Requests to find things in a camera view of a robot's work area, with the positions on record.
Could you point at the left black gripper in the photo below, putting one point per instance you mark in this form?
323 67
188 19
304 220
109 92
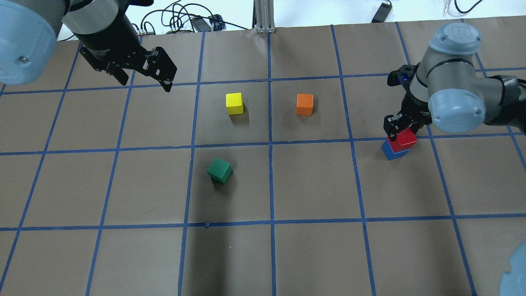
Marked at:
107 36

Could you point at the brown paper table mat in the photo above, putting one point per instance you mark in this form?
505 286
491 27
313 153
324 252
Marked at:
105 191

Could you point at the aluminium frame post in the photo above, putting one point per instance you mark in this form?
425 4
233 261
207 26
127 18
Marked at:
263 14

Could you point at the yellow wooden block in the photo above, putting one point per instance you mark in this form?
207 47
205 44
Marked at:
234 103

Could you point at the black power adapter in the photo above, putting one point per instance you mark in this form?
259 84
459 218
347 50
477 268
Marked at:
382 12

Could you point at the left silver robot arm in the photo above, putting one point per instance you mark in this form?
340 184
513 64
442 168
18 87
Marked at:
30 29

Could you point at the green wooden block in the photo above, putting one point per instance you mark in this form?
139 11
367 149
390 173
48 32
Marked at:
219 170

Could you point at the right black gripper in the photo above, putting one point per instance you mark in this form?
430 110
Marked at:
415 107

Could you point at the red wooden block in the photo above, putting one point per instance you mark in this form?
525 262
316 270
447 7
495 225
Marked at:
405 140

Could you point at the blue wooden block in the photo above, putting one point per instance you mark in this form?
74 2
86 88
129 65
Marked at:
390 153

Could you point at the orange wooden block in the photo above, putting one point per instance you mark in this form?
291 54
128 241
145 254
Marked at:
304 105

